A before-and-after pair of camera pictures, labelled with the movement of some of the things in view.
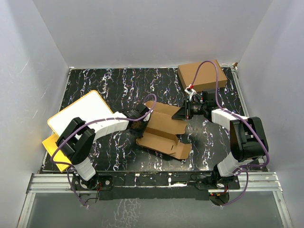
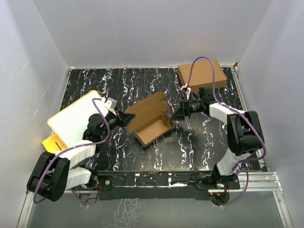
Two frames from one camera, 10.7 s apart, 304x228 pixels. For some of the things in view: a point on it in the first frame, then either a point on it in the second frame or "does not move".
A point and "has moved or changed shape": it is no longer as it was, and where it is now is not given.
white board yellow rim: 89,107 does not move
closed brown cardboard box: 205,79 does not move
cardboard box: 161,134 has moved or changed shape
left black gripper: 139,134 → 122,118
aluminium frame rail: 251,183 does not move
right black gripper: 185,112 does not move
